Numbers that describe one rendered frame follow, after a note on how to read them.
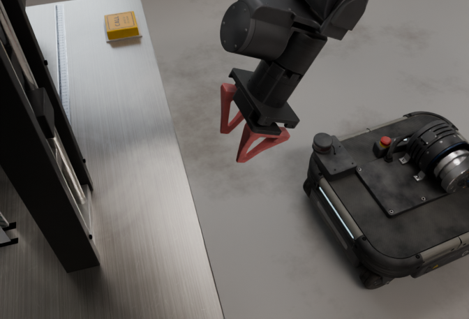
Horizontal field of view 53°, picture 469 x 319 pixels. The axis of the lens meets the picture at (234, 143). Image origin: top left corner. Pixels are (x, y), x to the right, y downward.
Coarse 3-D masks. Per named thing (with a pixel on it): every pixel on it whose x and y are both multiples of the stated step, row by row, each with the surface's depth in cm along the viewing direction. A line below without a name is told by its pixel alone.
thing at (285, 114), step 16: (272, 64) 57; (240, 80) 61; (256, 80) 59; (272, 80) 58; (288, 80) 57; (256, 96) 59; (272, 96) 59; (288, 96) 60; (256, 112) 58; (272, 112) 59; (288, 112) 61
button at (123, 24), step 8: (104, 16) 109; (112, 16) 108; (120, 16) 108; (128, 16) 108; (112, 24) 106; (120, 24) 106; (128, 24) 106; (136, 24) 106; (112, 32) 105; (120, 32) 105; (128, 32) 106; (136, 32) 107
